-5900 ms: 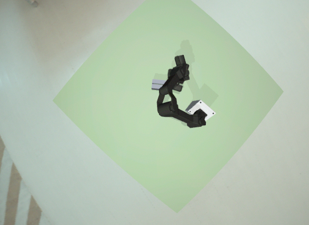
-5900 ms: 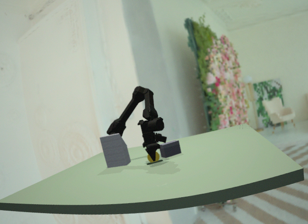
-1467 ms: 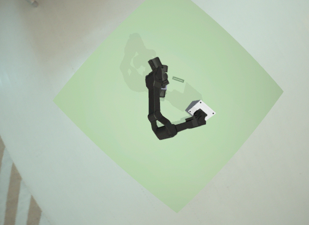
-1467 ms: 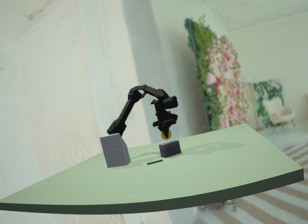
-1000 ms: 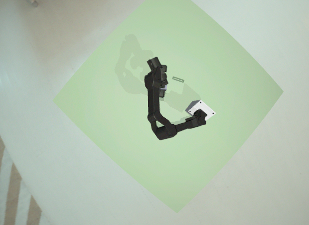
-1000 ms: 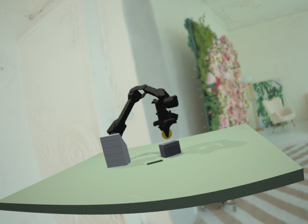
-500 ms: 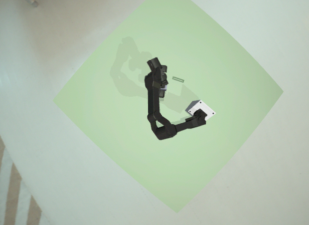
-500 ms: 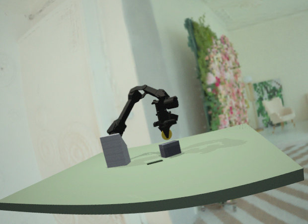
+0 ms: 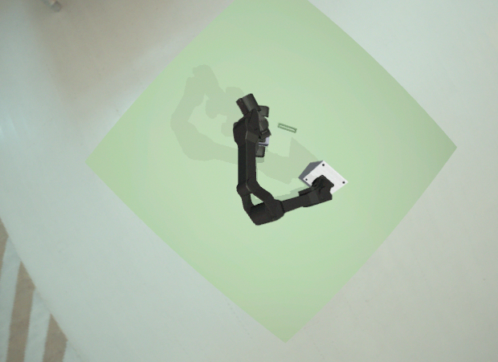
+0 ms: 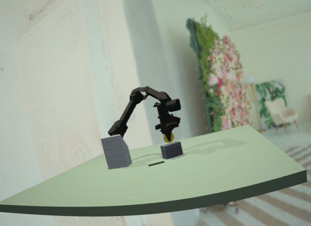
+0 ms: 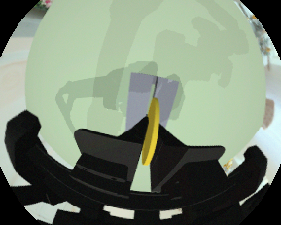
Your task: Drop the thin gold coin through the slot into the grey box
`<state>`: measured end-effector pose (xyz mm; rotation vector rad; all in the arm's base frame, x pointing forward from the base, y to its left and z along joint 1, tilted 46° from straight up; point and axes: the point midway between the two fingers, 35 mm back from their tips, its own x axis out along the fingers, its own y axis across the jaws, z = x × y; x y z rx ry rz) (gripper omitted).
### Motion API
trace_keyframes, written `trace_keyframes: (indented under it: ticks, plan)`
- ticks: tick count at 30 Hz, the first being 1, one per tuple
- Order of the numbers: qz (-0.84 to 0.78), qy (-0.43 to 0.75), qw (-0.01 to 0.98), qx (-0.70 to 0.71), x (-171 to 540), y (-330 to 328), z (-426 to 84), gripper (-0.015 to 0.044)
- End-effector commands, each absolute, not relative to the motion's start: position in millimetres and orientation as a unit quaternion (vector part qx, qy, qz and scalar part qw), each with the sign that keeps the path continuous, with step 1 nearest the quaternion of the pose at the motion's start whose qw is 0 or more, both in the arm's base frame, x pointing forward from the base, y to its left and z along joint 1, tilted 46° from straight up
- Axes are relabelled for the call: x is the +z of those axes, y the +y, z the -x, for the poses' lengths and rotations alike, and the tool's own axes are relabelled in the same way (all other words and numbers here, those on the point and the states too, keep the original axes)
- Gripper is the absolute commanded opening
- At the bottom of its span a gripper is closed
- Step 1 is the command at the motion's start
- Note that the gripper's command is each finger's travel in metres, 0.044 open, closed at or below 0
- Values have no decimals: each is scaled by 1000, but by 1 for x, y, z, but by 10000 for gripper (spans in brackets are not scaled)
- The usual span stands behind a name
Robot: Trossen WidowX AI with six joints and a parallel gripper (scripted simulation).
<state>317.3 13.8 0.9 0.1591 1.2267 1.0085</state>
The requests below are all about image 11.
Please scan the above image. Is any gold coin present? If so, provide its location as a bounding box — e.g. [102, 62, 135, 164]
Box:
[141, 97, 160, 165]

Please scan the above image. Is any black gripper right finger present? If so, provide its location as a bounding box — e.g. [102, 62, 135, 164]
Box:
[149, 125, 226, 192]

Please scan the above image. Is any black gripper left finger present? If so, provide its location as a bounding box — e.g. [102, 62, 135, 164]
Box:
[74, 116, 149, 184]

